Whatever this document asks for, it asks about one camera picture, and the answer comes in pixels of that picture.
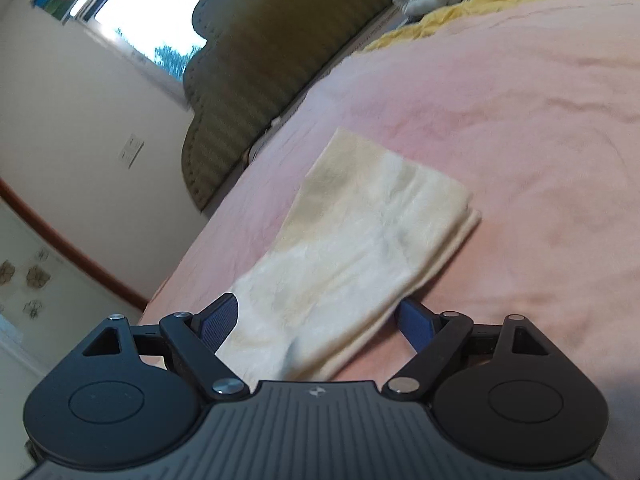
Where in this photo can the window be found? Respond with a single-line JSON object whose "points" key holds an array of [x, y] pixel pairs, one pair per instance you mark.
{"points": [[150, 10]]}

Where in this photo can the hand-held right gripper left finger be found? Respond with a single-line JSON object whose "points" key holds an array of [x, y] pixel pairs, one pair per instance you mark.
{"points": [[220, 322]]}

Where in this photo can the olive green padded headboard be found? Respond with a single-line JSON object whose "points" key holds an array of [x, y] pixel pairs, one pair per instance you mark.
{"points": [[260, 60]]}

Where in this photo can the white wall socket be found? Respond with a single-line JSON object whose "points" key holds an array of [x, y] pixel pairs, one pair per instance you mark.
{"points": [[131, 150]]}

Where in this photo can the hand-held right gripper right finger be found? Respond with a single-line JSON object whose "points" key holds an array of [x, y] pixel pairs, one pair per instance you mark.
{"points": [[415, 321]]}

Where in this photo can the white wardrobe with flower decals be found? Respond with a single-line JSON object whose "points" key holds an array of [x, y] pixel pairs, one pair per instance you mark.
{"points": [[45, 300]]}

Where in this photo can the yellow blanket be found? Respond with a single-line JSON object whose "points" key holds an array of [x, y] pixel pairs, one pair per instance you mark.
{"points": [[500, 0]]}

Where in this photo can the pink blanket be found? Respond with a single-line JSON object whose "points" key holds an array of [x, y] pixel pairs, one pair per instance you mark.
{"points": [[525, 135]]}

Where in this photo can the cream pants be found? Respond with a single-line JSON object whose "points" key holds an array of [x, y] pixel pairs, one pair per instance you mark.
{"points": [[360, 240]]}

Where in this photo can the brown wooden door frame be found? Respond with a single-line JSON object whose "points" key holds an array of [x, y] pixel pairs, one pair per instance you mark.
{"points": [[75, 250]]}

